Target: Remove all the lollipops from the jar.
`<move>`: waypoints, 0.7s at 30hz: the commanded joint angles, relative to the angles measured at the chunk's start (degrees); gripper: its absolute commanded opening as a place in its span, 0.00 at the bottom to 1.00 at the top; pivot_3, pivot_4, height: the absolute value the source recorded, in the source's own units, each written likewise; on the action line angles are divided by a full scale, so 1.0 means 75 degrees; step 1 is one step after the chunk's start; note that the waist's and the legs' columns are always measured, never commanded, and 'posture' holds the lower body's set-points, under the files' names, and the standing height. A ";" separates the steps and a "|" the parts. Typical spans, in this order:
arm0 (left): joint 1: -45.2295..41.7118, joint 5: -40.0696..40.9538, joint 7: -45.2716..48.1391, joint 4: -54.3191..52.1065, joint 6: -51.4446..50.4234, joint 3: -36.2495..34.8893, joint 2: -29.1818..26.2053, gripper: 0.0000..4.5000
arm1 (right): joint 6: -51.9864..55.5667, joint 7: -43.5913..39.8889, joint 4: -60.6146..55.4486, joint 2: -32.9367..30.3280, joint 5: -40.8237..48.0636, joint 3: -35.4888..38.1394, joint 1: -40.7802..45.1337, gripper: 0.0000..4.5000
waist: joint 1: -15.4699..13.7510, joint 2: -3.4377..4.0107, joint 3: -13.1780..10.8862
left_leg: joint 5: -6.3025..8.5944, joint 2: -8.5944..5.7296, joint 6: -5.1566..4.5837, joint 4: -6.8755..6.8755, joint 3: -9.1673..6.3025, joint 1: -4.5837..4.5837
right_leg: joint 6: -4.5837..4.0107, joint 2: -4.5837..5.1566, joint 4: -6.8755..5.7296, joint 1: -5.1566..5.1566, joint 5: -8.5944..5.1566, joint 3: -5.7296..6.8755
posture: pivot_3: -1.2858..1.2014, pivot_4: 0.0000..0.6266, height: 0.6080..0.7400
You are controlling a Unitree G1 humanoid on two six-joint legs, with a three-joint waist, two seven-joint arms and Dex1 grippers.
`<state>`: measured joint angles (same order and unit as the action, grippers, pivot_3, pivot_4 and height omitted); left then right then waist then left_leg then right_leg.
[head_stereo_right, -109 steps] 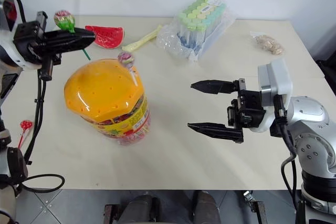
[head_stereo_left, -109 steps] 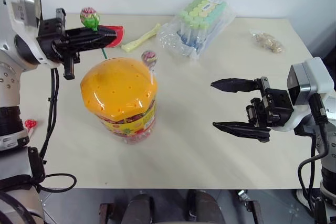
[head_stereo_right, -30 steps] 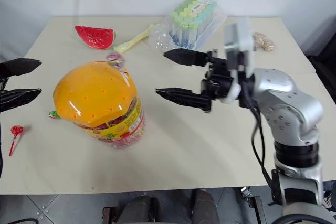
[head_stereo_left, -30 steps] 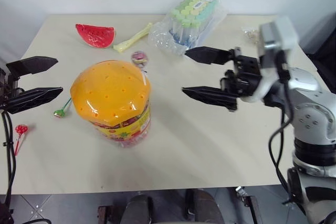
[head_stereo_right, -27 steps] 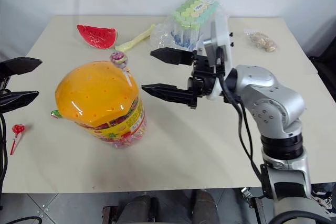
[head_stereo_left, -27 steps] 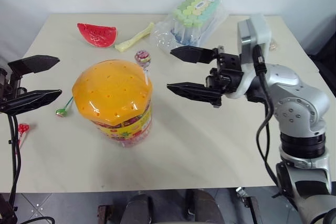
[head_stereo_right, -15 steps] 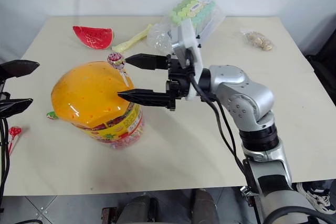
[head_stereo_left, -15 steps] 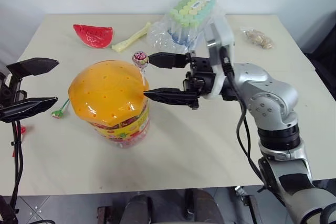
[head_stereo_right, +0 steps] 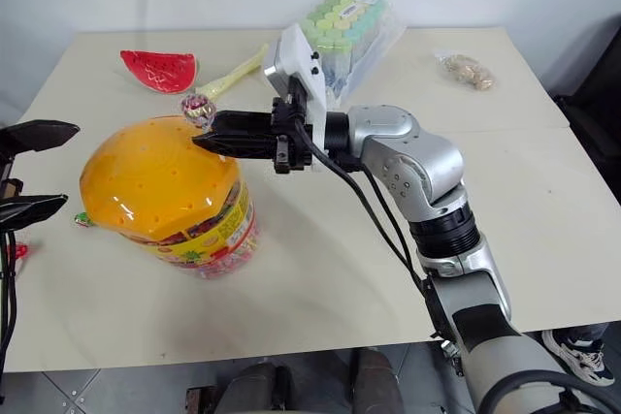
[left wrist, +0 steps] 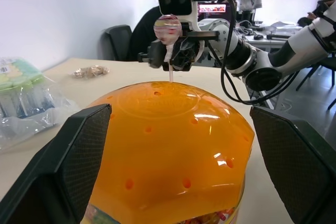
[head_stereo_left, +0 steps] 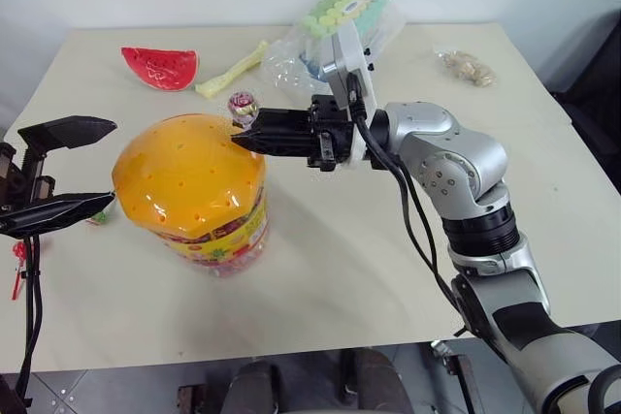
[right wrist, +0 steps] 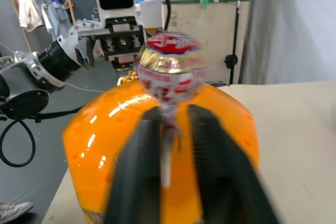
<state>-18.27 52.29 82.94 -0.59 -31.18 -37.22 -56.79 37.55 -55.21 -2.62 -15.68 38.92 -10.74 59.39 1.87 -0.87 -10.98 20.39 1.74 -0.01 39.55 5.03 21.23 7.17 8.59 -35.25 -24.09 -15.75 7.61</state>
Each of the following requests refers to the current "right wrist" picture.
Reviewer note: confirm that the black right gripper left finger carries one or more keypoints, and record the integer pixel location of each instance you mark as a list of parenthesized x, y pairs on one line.
[(136, 171)]

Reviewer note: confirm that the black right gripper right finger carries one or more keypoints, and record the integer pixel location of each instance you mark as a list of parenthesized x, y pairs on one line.
[(220, 171)]

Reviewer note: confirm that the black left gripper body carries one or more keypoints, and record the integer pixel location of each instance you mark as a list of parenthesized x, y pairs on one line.
[(123, 43)]

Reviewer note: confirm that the red white gold lollipop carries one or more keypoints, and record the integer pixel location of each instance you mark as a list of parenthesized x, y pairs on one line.
[(170, 64)]

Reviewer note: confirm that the small yellow candy cluster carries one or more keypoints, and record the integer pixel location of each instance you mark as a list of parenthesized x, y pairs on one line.
[(129, 77)]

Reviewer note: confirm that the white paper sheet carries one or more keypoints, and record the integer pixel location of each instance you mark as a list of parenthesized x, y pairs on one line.
[(151, 12)]

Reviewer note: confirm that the orange plastic bowl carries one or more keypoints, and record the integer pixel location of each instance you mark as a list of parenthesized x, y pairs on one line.
[(105, 129)]

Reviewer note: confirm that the wooden drying rack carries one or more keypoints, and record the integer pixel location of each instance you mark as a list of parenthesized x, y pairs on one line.
[(70, 6)]

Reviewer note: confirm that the grey blue cloth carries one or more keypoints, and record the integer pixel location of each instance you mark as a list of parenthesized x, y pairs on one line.
[(55, 16)]

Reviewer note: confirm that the wooden board panel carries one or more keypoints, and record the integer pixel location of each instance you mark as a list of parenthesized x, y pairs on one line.
[(210, 32)]

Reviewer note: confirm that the cream towel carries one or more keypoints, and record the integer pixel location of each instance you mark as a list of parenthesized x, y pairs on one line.
[(29, 14)]

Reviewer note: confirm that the black clamp stand pole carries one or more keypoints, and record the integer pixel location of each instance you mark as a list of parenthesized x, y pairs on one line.
[(232, 58)]

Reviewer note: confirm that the white sneaker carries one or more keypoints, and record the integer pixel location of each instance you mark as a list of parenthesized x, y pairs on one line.
[(13, 209)]

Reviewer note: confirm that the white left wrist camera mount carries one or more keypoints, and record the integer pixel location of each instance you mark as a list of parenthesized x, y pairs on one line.
[(115, 13)]

